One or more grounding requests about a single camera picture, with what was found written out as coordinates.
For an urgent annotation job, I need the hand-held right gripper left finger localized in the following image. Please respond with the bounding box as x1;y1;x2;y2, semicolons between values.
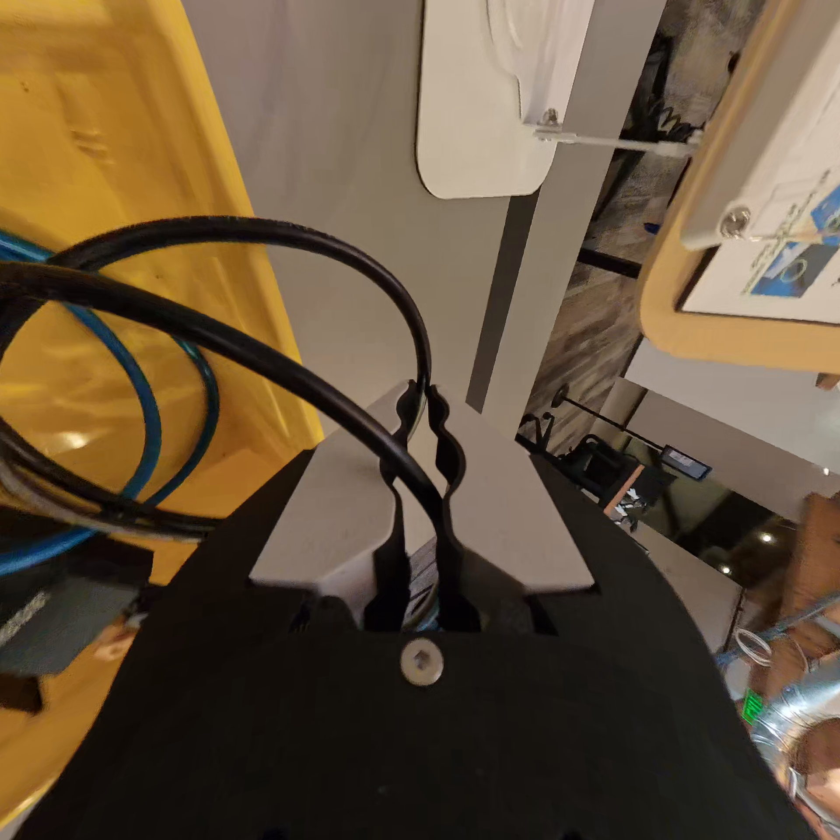
249;379;421;632

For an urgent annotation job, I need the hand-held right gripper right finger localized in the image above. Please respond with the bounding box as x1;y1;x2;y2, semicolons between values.
426;386;595;632

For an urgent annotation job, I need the black cable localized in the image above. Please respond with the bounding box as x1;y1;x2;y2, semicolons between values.
0;217;460;546

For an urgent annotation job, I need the yellow plastic bin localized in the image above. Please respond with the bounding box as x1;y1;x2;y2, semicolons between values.
0;0;326;818

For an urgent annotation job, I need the black equipment cart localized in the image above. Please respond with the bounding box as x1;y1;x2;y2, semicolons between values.
561;433;665;521

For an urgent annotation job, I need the small dark screen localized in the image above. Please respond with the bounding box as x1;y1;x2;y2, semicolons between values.
661;444;714;480

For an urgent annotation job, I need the wooden-edged display board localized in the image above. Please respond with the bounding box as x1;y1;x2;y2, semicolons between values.
638;0;840;376

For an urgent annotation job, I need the black device box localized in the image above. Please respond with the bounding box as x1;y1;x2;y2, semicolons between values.
0;512;156;715

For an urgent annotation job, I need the clear acrylic holder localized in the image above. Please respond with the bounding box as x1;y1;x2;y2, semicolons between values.
487;0;703;158

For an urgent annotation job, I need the white printed sheet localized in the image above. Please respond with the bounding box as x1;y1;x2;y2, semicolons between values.
676;62;840;326

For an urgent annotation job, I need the white cable coil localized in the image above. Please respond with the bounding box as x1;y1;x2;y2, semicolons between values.
734;625;774;668

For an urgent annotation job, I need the blue ethernet cable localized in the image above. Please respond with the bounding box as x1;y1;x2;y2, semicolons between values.
0;230;221;580

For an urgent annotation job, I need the silver air duct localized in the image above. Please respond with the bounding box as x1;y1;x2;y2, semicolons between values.
753;669;840;840

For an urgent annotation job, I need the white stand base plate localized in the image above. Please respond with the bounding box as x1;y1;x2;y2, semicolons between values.
415;0;597;200

